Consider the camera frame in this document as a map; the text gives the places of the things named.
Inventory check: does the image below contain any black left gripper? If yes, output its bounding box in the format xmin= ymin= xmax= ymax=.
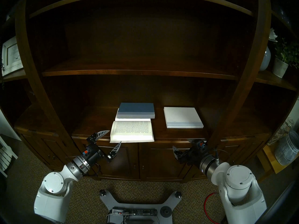
xmin=82 ymin=130 xmax=122 ymax=165

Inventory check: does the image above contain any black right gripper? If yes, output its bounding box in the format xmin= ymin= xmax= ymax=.
xmin=172 ymin=139 xmax=210 ymax=167

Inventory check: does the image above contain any paperback book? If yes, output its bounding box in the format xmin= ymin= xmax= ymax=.
xmin=110 ymin=108 xmax=155 ymax=143

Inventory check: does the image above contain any blue hardcover book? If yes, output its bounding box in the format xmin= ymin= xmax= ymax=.
xmin=116 ymin=103 xmax=156 ymax=119

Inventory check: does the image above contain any white hardcover book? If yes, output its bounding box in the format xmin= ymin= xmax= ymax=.
xmin=164 ymin=107 xmax=204 ymax=129

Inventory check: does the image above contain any grey electronics box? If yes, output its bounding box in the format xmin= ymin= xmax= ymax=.
xmin=110 ymin=207 xmax=159 ymax=224

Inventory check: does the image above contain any light wooden side table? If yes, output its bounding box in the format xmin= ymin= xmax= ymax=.
xmin=256 ymin=144 xmax=292 ymax=182

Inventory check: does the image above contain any clear glass jar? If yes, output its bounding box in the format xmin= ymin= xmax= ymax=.
xmin=267 ymin=118 xmax=295 ymax=146

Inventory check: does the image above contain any white slatted chair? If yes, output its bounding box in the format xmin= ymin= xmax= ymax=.
xmin=0 ymin=135 xmax=18 ymax=178

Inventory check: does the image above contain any dark wooden bookcase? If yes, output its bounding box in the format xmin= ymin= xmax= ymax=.
xmin=0 ymin=0 xmax=299 ymax=182

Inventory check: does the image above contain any pale round vase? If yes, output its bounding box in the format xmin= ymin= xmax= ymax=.
xmin=259 ymin=46 xmax=271 ymax=71

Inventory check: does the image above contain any green plant in white pot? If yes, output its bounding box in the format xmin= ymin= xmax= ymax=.
xmin=272 ymin=38 xmax=299 ymax=78

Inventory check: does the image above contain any white framed certificate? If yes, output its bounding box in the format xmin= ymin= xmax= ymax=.
xmin=2 ymin=36 xmax=24 ymax=76

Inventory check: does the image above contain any dark trailing plant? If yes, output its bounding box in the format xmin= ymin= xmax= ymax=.
xmin=0 ymin=46 xmax=6 ymax=91

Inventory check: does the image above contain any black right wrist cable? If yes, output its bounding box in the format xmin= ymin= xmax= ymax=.
xmin=214 ymin=148 xmax=230 ymax=159

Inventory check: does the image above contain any red floor cable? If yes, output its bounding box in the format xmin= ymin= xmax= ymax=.
xmin=204 ymin=192 xmax=221 ymax=223

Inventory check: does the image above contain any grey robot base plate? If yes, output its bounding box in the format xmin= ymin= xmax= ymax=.
xmin=99 ymin=189 xmax=182 ymax=224

